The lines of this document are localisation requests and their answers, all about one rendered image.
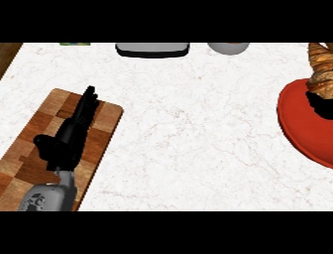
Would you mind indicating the checkered wooden cutting board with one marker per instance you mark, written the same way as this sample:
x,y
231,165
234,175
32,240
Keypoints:
x,y
42,149

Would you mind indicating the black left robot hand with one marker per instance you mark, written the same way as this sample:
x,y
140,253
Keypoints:
x,y
69,135

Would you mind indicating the red bowl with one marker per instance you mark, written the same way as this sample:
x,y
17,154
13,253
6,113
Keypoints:
x,y
320,135

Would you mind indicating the grey and black appliance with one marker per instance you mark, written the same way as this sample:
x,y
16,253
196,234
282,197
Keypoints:
x,y
152,49

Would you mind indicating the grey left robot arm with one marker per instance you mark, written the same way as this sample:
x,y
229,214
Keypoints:
x,y
51,195

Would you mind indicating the golden brown croissant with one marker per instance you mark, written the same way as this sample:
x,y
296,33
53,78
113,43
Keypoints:
x,y
329,74

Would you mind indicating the grey round container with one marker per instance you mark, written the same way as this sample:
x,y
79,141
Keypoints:
x,y
227,47

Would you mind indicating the green and yellow object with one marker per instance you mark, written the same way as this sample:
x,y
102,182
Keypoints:
x,y
75,43

